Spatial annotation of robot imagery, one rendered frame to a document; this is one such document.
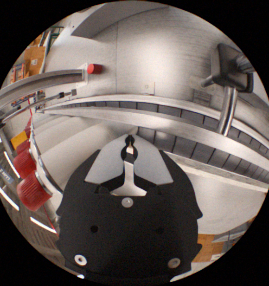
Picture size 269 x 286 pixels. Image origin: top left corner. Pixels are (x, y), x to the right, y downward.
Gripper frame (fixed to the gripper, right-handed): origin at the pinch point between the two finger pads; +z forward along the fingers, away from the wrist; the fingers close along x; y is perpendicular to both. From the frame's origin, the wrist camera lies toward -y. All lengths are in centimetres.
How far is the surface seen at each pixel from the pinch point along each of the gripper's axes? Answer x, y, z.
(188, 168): 8.9, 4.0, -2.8
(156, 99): 4.1, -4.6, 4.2
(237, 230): 165, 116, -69
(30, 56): -146, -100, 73
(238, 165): 21.3, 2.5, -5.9
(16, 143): -28.3, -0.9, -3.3
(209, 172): 12.5, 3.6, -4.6
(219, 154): 15.7, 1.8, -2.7
